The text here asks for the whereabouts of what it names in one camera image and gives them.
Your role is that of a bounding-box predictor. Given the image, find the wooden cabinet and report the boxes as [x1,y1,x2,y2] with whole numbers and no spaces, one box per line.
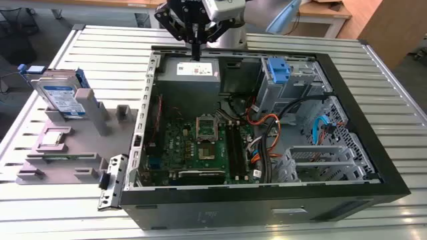
[336,0,427,72]

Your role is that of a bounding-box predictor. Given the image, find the hard disk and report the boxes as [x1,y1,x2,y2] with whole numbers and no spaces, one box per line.
[17,64,100,120]

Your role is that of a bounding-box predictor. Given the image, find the grey power supply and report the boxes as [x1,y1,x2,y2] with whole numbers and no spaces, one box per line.
[155,56,222,115]

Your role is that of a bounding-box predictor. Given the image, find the blue data wire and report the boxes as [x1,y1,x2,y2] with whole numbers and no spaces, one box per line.
[312,116,328,146]

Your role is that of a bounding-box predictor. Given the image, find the grey parts rack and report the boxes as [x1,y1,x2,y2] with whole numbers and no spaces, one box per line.
[15,88,140,186]

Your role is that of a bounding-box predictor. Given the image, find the black graphics card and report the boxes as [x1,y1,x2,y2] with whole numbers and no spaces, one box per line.
[168,169,227,186]

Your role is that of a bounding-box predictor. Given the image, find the blue plastic drive latch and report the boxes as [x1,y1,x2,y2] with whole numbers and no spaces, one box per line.
[267,57,291,85]

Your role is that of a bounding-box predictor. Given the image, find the metal socket cover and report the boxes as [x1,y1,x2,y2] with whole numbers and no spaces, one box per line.
[195,114,220,143]

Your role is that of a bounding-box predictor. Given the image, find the CPU socket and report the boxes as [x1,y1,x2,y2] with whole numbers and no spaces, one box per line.
[196,146,218,161]

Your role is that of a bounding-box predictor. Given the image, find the black PC case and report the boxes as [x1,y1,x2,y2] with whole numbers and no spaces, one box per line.
[117,44,411,231]

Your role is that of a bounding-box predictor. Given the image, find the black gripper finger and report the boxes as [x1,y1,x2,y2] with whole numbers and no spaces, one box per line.
[196,17,247,62]
[154,2,199,62]

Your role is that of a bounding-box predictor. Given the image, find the black plastic fan shroud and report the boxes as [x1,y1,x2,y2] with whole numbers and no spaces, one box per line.
[219,57,262,95]

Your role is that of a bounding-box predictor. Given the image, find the black cable bundle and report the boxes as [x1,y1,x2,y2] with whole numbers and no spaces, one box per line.
[259,92,336,183]

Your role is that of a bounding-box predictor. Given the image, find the silver disk bay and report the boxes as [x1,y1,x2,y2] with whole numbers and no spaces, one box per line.
[276,146,380,183]

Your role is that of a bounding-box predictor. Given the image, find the silver optical drive cage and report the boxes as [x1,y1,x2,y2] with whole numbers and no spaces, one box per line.
[255,56,334,118]

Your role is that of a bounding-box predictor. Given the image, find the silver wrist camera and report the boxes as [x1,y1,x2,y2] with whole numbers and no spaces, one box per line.
[202,0,248,21]

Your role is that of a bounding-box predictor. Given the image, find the silver CPU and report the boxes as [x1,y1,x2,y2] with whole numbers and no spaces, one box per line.
[39,131,64,146]

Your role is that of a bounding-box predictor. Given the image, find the green motherboard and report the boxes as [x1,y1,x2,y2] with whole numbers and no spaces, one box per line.
[139,119,258,187]

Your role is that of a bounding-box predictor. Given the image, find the silver slot bracket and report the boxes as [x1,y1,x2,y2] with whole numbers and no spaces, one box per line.
[96,154,131,210]

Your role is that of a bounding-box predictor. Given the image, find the orange disk power wire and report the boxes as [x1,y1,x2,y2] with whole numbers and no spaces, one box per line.
[320,121,346,146]

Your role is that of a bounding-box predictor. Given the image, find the orange red wire bundle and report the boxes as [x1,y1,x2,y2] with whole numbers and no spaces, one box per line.
[246,113,282,127]

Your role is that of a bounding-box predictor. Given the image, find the grey desk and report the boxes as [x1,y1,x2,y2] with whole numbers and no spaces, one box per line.
[0,0,168,30]

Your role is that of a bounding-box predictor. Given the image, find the black trash bin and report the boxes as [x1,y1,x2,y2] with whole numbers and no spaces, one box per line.
[0,6,39,66]

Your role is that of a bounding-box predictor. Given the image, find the black RAM slot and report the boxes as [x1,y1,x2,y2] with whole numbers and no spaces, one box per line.
[234,120,248,181]
[226,120,236,181]

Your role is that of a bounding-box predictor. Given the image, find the yellow black wire bundle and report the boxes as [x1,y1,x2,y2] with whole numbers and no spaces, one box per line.
[215,107,248,122]

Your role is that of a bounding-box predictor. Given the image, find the green RAM stick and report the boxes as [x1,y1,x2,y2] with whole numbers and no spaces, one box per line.
[41,155,80,161]

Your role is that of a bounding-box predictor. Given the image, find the wooden top desk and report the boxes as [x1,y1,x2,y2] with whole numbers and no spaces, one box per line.
[292,0,354,39]

